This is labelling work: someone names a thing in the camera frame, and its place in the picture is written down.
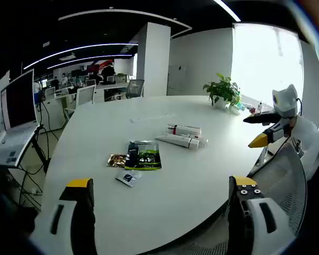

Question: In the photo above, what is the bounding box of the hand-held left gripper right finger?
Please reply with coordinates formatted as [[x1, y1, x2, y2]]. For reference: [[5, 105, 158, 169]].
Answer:
[[228, 175, 296, 255]]

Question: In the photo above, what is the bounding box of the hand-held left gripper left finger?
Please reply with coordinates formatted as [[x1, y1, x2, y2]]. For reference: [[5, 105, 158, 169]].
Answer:
[[29, 178, 99, 255]]

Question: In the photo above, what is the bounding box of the small white skincare tube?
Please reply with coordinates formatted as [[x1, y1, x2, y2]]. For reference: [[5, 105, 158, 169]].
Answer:
[[188, 136, 209, 146]]

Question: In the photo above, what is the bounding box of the gold foil skincare sachet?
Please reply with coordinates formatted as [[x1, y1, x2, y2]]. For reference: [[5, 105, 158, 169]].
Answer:
[[106, 153, 128, 169]]

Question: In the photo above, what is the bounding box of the red-banded white skincare bottle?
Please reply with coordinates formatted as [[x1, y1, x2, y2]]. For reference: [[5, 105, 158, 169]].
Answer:
[[166, 123, 203, 135]]

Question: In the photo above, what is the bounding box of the large white skincare tube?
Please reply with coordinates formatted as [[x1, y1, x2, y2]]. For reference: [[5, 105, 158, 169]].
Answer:
[[155, 133, 200, 150]]

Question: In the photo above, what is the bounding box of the green black skincare sachet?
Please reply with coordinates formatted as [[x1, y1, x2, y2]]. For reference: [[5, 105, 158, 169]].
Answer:
[[124, 140, 162, 171]]

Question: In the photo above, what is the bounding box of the teal plastic packet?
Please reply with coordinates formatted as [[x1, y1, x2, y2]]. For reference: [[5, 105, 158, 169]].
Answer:
[[230, 102, 246, 115]]

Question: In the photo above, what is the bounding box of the large bright window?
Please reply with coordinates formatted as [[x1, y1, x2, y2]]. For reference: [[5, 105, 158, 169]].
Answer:
[[232, 23, 303, 107]]

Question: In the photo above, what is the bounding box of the grey mesh office chair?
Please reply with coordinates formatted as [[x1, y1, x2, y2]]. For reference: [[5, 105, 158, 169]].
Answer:
[[246, 142, 308, 237]]

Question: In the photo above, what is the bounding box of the potted green plant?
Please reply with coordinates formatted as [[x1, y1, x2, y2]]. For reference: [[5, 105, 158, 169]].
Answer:
[[203, 73, 242, 109]]

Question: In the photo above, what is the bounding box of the white office chair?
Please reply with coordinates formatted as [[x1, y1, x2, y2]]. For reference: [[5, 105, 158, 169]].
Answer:
[[74, 84, 97, 106]]

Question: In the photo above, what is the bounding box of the open white laptop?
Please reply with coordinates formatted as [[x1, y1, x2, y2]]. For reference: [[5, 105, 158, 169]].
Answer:
[[0, 69, 42, 168]]

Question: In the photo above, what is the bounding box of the dark grey office chair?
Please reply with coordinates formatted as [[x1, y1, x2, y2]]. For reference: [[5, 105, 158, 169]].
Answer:
[[126, 79, 145, 99]]

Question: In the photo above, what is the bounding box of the white office desk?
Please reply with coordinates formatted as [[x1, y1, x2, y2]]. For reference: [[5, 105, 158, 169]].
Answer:
[[94, 82, 129, 103]]

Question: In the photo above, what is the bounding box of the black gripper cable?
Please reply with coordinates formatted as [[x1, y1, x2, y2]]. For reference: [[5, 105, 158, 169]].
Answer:
[[295, 97, 306, 118]]

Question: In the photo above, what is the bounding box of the black floor cable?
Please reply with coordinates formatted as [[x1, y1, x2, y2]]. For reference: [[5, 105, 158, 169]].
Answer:
[[5, 164, 46, 210]]

